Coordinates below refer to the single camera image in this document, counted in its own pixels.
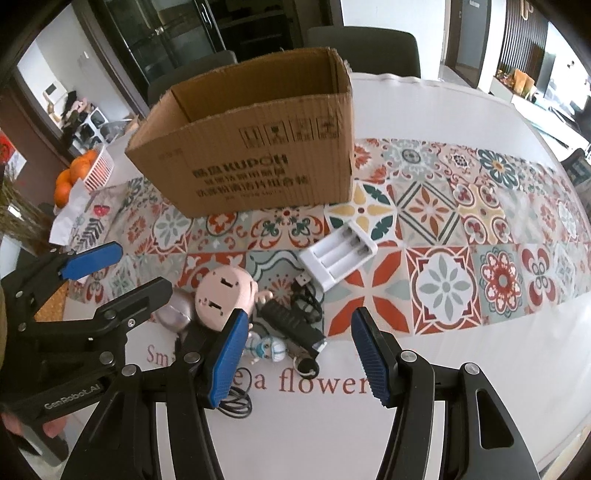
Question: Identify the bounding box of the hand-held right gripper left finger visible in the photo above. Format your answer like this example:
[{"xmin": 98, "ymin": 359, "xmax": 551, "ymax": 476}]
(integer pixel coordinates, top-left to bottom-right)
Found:
[{"xmin": 69, "ymin": 308, "xmax": 252, "ymax": 480}]

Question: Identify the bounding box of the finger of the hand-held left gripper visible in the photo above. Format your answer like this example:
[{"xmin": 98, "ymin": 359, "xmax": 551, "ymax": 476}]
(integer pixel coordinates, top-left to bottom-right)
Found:
[
  {"xmin": 28, "ymin": 276, "xmax": 174, "ymax": 337},
  {"xmin": 0, "ymin": 241, "xmax": 123, "ymax": 324}
]

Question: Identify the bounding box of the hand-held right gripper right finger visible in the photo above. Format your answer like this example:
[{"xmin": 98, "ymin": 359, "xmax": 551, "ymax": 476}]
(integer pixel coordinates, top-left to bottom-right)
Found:
[{"xmin": 351, "ymin": 307, "xmax": 532, "ymax": 480}]

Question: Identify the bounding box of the silver egg-shaped case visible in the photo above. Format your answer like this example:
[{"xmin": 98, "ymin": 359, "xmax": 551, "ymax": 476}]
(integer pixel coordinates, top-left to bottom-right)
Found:
[{"xmin": 150, "ymin": 291, "xmax": 200, "ymax": 333}]

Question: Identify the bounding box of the black USB cable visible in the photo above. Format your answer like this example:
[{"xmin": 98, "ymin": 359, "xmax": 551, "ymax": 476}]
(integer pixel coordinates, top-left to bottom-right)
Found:
[{"xmin": 290, "ymin": 273, "xmax": 325, "ymax": 324}]

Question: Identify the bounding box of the brown cardboard box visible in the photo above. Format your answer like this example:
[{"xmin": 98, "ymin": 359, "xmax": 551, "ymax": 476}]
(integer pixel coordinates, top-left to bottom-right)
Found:
[{"xmin": 125, "ymin": 46, "xmax": 355, "ymax": 217}]

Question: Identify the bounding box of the person's left hand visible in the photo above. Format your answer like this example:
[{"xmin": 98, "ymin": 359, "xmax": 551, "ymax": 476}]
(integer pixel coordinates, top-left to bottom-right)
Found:
[{"xmin": 0, "ymin": 408, "xmax": 70, "ymax": 441}]

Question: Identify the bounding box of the small white blue figurine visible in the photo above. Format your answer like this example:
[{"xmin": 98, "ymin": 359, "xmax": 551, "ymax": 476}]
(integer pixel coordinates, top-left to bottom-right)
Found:
[{"xmin": 245, "ymin": 330, "xmax": 287, "ymax": 366}]

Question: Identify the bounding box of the orange woven placemat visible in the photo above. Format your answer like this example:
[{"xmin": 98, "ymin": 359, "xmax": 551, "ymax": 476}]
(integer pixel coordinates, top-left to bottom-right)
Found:
[{"xmin": 32, "ymin": 281, "xmax": 70, "ymax": 324}]

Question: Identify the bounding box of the black round key fob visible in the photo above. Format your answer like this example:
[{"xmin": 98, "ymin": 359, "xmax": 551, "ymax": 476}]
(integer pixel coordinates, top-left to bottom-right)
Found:
[{"xmin": 293, "ymin": 353, "xmax": 320, "ymax": 377}]

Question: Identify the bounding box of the black flashlight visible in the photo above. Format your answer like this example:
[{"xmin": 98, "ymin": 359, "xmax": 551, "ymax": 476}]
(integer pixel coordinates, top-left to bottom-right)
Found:
[{"xmin": 256, "ymin": 299, "xmax": 328, "ymax": 357}]

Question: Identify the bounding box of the dried grass bundle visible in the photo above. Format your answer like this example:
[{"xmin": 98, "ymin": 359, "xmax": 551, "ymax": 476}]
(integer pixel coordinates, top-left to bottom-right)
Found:
[{"xmin": 0, "ymin": 180, "xmax": 56, "ymax": 254}]

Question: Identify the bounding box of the white plastic basket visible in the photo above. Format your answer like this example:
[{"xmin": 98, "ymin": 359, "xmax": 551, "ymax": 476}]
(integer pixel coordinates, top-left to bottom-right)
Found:
[{"xmin": 82, "ymin": 144, "xmax": 115, "ymax": 192}]

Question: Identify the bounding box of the white printed tablecloth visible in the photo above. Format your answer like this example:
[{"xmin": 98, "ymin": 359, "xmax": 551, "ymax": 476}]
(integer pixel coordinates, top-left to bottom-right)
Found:
[{"xmin": 51, "ymin": 71, "xmax": 591, "ymax": 480}]

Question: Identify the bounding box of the white shoe rack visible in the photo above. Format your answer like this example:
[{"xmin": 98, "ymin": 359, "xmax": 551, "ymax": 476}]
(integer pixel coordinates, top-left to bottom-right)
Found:
[{"xmin": 88, "ymin": 108, "xmax": 134, "ymax": 144}]

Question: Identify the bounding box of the patterned tile table runner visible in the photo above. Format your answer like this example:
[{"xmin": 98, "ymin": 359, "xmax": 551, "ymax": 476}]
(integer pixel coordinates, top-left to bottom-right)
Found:
[{"xmin": 69, "ymin": 137, "xmax": 591, "ymax": 337}]

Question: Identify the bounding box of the dark glass sliding door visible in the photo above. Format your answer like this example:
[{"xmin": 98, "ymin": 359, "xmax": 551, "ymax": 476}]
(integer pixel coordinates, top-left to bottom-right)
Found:
[{"xmin": 88, "ymin": 0, "xmax": 342, "ymax": 116}]

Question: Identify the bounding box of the white media console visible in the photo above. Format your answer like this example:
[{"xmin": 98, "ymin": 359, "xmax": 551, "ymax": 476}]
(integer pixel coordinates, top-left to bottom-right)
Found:
[{"xmin": 489, "ymin": 76, "xmax": 587, "ymax": 148}]

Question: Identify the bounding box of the dark grey dining chair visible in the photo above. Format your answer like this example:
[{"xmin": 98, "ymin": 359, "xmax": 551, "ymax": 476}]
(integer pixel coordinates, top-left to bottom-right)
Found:
[{"xmin": 307, "ymin": 26, "xmax": 422, "ymax": 77}]

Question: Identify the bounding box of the orange paper bag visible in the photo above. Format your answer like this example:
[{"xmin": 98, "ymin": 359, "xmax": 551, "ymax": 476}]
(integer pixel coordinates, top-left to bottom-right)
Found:
[{"xmin": 508, "ymin": 69, "xmax": 536, "ymax": 99}]

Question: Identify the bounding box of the dark interior door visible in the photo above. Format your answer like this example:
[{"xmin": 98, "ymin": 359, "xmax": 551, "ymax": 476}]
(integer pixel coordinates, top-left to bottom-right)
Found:
[{"xmin": 450, "ymin": 0, "xmax": 506, "ymax": 88}]

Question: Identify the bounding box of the black television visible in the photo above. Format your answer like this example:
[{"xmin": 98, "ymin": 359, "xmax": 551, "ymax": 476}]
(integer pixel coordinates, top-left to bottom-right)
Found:
[{"xmin": 538, "ymin": 51, "xmax": 557, "ymax": 93}]

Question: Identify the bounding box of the black coiled cable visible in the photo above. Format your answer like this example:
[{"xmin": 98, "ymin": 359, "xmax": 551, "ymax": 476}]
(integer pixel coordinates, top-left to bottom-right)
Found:
[{"xmin": 217, "ymin": 385, "xmax": 254, "ymax": 420}]

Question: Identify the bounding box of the red wall decoration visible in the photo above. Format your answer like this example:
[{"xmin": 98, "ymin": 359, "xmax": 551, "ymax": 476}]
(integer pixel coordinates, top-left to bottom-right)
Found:
[{"xmin": 0, "ymin": 131, "xmax": 26, "ymax": 178}]

